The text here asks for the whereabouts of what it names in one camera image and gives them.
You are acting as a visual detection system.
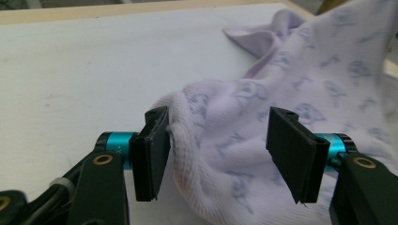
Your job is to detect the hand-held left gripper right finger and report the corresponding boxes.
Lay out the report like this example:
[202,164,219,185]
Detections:
[266,106,331,204]

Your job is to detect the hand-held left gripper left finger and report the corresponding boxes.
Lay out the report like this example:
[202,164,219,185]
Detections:
[129,106,172,202]

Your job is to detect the lilac printed towel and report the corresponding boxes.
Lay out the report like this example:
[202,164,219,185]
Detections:
[149,0,398,225]

